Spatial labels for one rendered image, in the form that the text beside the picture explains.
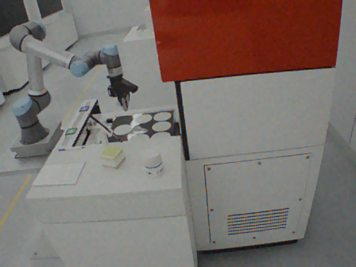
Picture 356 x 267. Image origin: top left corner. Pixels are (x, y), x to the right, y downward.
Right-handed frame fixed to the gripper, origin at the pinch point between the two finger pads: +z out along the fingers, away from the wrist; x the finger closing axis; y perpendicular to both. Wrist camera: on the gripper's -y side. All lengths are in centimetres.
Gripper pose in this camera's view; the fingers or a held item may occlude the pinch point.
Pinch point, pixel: (126, 109)
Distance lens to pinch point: 155.8
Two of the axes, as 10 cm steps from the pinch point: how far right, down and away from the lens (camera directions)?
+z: 1.2, 8.4, 5.2
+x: -4.5, 5.2, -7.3
